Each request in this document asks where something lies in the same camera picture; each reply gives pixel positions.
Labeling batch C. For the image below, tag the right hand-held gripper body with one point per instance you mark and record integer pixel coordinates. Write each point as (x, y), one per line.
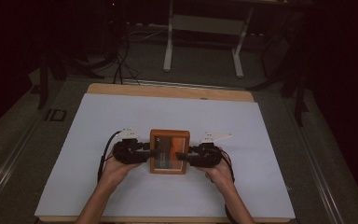
(208, 157)

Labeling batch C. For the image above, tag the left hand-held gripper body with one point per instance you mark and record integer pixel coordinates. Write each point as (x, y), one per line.
(126, 154)

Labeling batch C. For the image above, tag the wooden picture frame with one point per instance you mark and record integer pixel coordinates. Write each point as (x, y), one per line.
(170, 135)

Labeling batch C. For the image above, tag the person's left hand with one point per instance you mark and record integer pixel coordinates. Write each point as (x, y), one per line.
(116, 172)

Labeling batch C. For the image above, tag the person's right hand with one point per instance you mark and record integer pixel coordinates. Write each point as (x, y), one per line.
(219, 175)

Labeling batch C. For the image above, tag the white table mat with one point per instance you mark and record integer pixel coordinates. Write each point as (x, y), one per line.
(143, 112)

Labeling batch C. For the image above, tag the metal floor strip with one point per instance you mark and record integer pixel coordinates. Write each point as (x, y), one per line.
(183, 84)

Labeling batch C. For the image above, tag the black floor socket plate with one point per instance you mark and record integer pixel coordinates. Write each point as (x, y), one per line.
(56, 115)

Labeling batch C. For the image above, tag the black metal stand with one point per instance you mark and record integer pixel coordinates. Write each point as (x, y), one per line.
(299, 102)

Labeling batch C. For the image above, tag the white metal desk frame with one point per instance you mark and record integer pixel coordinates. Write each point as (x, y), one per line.
(167, 56)

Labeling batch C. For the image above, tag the metal floor rail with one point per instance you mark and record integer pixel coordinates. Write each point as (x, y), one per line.
(320, 174)
(6, 168)

